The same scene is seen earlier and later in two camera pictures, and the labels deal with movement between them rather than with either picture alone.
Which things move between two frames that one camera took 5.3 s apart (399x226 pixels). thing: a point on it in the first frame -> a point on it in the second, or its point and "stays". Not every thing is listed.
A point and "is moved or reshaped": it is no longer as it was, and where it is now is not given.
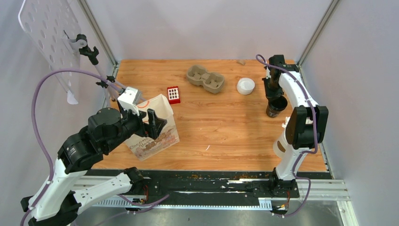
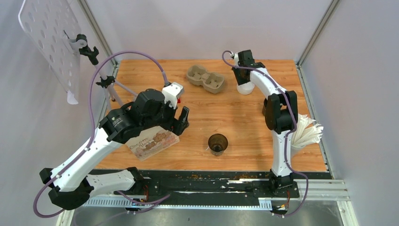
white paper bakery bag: [142, 147] stays
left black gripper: [153, 129] -> [178, 125]
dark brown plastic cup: [276, 106] is moved or reshaped
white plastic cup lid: [245, 85] stays
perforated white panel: [48, 26] stays
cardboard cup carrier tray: [211, 82] stays
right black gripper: [271, 94] -> [239, 81]
